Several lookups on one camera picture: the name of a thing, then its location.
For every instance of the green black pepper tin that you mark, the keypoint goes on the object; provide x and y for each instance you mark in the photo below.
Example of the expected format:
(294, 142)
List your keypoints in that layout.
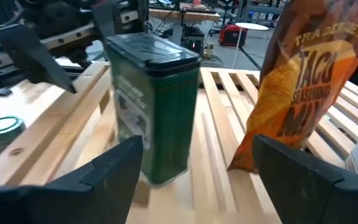
(163, 109)

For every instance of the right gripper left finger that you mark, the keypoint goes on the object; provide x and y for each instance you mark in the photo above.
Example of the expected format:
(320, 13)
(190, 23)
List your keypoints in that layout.
(73, 199)

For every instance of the light wood workbench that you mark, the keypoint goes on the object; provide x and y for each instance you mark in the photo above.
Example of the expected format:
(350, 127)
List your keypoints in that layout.
(185, 15)

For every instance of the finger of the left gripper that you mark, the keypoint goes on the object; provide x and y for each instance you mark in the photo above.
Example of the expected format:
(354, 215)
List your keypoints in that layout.
(106, 18)
(39, 62)

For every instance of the red tool case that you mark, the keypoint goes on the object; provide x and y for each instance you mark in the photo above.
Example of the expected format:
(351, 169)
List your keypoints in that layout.
(232, 35)

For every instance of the white round side table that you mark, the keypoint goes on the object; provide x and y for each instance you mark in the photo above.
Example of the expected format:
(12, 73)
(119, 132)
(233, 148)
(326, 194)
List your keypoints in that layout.
(252, 26)

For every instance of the oregano jar with green lid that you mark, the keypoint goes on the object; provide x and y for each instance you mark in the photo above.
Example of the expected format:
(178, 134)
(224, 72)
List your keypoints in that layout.
(3, 129)

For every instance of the wooden slatted shelf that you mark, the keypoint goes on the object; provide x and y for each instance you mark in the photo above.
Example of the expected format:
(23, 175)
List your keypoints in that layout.
(216, 130)

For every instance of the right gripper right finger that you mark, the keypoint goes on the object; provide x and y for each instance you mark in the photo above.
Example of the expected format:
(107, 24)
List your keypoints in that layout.
(315, 196)

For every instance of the orange taco seasoning packet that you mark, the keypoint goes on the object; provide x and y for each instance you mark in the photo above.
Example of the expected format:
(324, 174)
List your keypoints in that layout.
(303, 84)

